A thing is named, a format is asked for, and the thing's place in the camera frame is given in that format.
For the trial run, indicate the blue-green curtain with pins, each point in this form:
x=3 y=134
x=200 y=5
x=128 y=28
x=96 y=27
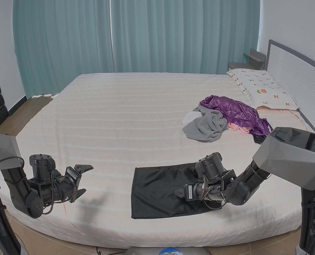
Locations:
x=186 y=28
x=64 y=36

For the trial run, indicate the pink garment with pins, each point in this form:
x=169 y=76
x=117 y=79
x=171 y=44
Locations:
x=240 y=128

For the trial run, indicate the bed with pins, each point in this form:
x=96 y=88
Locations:
x=120 y=115

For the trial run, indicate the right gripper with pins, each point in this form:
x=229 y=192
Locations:
x=197 y=191

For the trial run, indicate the purple satin garment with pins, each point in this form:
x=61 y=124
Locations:
x=237 y=110

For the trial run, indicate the white garment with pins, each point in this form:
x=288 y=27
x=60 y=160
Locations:
x=190 y=118

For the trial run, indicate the grey bedside table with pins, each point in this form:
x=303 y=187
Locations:
x=255 y=57

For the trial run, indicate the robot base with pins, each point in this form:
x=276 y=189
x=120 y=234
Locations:
x=165 y=250

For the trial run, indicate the black T-shirt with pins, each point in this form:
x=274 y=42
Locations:
x=157 y=192

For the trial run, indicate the white printed pillow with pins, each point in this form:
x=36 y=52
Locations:
x=263 y=88

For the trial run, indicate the small black garment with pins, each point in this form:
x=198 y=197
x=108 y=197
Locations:
x=259 y=139

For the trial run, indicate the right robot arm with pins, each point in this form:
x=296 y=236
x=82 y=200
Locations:
x=285 y=155

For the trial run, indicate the grey garment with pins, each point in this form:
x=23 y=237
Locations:
x=208 y=127

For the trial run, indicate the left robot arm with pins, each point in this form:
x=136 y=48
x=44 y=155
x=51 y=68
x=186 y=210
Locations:
x=16 y=184

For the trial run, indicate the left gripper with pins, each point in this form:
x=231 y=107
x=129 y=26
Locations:
x=67 y=189

